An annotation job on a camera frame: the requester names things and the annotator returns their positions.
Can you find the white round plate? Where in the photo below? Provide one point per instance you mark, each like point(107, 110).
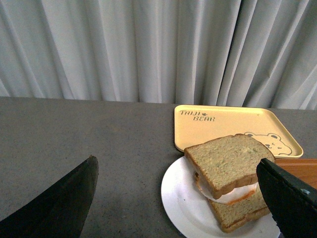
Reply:
point(189, 211)

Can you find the lowest bread slice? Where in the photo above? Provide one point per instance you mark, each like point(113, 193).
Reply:
point(240, 220)

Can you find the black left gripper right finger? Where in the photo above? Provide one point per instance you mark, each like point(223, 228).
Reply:
point(292, 202)

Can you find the grey pleated curtain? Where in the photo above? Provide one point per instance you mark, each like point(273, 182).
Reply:
point(244, 53)

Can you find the yellow bear tray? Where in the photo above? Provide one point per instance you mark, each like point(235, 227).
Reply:
point(198, 124)

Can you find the brown wood-grain tray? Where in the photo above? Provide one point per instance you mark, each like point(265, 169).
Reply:
point(304, 169)

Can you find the fried egg toy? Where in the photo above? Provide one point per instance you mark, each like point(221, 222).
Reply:
point(236, 195)

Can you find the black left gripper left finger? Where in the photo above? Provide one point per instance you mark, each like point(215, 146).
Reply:
point(58, 212)

